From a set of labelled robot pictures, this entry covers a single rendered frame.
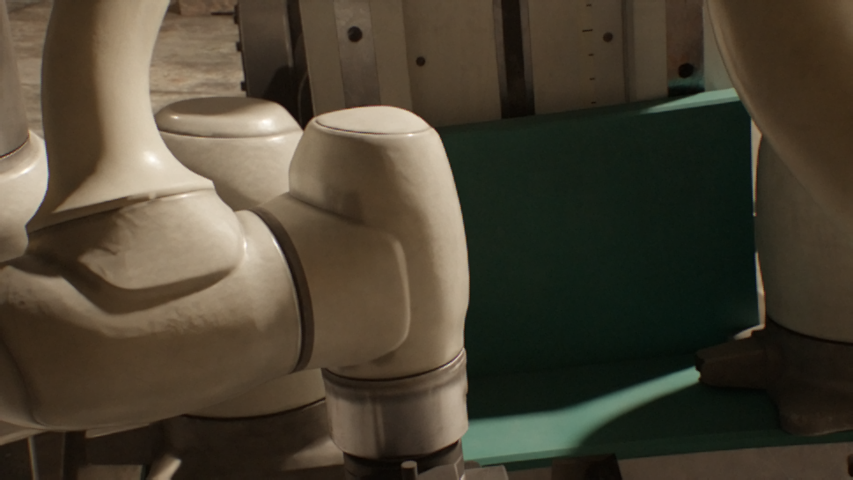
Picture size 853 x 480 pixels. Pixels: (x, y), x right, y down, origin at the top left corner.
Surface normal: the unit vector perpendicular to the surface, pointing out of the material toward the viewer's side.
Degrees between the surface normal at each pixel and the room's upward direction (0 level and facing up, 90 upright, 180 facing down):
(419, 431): 90
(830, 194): 95
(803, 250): 90
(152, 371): 97
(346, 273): 76
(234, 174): 60
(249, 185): 67
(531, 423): 0
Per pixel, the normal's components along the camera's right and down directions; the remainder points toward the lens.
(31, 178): 0.68, -0.43
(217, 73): -0.10, -0.94
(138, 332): 0.42, -0.08
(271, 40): -0.03, -0.49
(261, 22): -0.06, -0.70
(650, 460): 0.09, 0.32
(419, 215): 0.51, 0.16
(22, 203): 0.55, -0.27
